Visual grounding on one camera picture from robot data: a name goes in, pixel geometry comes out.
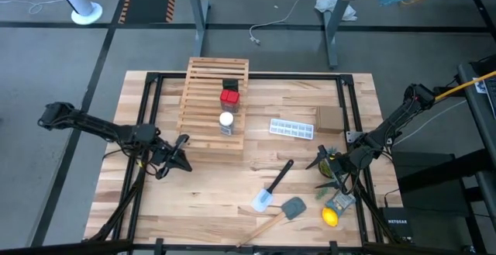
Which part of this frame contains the white ice cube tray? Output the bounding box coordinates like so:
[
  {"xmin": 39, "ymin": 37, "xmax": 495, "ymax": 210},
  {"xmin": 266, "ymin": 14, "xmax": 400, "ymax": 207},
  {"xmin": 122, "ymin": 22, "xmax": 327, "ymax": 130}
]
[{"xmin": 269, "ymin": 118, "xmax": 315, "ymax": 141}]

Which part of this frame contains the grey spatula wooden handle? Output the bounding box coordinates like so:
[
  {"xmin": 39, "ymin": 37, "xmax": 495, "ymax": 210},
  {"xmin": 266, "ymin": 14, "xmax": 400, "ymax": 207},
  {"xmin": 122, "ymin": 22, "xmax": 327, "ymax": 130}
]
[{"xmin": 236, "ymin": 196, "xmax": 308, "ymax": 248}]

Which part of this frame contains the black aluminium table frame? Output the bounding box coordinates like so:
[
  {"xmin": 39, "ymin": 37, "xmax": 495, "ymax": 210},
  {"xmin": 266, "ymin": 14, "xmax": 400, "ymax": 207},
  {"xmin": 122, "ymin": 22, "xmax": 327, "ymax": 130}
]
[{"xmin": 83, "ymin": 71, "xmax": 412, "ymax": 255}]

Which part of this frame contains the black Netgear network switch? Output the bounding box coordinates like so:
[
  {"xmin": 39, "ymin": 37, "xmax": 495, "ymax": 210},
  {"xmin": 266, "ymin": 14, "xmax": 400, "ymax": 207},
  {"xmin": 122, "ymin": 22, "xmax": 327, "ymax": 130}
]
[{"xmin": 381, "ymin": 207, "xmax": 414, "ymax": 244}]

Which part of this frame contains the thin white floor cable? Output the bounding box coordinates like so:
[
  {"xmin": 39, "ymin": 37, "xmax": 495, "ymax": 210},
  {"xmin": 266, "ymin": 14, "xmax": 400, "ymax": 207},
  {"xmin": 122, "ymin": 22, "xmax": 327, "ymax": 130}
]
[{"xmin": 0, "ymin": 0, "xmax": 66, "ymax": 15}]

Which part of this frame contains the black side desk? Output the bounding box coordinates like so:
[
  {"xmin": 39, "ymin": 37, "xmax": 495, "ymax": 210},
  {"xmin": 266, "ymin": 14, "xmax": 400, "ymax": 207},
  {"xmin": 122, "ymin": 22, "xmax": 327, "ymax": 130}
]
[{"xmin": 456, "ymin": 55, "xmax": 496, "ymax": 255}]

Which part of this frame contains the white spatula black handle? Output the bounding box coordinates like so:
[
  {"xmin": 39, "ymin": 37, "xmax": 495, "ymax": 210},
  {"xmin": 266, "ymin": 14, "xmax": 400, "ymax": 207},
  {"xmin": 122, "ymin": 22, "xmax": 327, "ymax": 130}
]
[{"xmin": 250, "ymin": 159, "xmax": 295, "ymax": 213}]

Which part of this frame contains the red block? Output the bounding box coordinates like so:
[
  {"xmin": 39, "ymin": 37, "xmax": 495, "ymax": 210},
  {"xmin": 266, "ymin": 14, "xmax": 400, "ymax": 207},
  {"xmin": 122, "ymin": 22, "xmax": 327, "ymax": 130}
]
[{"xmin": 219, "ymin": 88, "xmax": 241, "ymax": 113}]

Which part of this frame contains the black hazard-striped floor mat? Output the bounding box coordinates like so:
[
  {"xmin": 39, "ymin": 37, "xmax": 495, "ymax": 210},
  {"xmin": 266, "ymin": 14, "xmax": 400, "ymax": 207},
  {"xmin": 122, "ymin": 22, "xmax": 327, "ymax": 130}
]
[{"xmin": 118, "ymin": 0, "xmax": 178, "ymax": 25}]

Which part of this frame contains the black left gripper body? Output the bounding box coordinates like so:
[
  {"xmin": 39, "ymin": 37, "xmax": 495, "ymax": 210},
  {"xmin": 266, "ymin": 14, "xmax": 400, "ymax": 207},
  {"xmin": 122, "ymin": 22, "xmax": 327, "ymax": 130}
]
[{"xmin": 149, "ymin": 133, "xmax": 191, "ymax": 181}]

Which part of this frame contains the white cloth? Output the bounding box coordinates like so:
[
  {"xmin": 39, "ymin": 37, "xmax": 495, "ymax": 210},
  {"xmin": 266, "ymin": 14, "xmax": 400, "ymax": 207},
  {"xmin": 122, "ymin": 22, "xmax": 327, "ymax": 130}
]
[{"xmin": 314, "ymin": 0, "xmax": 358, "ymax": 22}]

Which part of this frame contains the bagel seasoning jar white lid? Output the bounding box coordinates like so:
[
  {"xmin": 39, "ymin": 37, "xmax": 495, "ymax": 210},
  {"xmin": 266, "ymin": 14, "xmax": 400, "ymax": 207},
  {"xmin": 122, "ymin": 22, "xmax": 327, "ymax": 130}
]
[{"xmin": 218, "ymin": 111, "xmax": 235, "ymax": 136}]

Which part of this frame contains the white cable with plug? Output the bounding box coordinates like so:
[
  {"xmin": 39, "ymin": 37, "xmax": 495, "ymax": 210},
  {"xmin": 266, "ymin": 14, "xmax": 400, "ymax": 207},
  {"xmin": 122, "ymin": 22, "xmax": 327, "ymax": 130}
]
[{"xmin": 249, "ymin": 0, "xmax": 301, "ymax": 47}]

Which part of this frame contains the wooden slatted shelf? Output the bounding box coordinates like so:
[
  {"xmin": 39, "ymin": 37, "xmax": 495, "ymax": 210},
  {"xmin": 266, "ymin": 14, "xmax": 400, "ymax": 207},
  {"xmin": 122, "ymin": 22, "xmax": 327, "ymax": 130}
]
[{"xmin": 176, "ymin": 56, "xmax": 250, "ymax": 156}]

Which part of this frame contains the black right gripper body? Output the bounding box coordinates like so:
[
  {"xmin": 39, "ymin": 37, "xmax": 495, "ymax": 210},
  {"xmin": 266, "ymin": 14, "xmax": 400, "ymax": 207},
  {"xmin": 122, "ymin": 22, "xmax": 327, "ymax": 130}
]
[{"xmin": 318, "ymin": 145, "xmax": 356, "ymax": 194}]

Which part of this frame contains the yellow cable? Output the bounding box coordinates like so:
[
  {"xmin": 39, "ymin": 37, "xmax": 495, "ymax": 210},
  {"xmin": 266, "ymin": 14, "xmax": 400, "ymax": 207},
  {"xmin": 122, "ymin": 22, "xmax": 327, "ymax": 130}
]
[{"xmin": 433, "ymin": 71, "xmax": 496, "ymax": 102}]

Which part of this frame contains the blue snack packet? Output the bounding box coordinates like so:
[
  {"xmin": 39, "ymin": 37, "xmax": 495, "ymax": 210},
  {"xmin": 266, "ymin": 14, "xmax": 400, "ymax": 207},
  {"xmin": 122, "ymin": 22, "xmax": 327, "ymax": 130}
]
[{"xmin": 324, "ymin": 191, "xmax": 357, "ymax": 216}]

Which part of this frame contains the succulent plant in black pot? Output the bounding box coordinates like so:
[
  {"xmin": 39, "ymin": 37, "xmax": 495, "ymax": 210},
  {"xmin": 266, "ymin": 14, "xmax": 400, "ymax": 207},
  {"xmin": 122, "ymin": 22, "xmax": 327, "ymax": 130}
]
[{"xmin": 314, "ymin": 146, "xmax": 350, "ymax": 202}]

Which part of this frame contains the brown cardboard box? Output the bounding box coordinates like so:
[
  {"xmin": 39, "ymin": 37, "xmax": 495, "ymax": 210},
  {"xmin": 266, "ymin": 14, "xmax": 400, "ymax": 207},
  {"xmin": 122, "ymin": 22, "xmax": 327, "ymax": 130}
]
[{"xmin": 315, "ymin": 105, "xmax": 345, "ymax": 135}]

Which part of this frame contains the yellow lemon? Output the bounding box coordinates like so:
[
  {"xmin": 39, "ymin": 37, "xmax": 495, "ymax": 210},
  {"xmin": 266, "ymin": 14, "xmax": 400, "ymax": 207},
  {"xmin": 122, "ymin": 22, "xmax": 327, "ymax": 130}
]
[{"xmin": 321, "ymin": 207, "xmax": 340, "ymax": 228}]

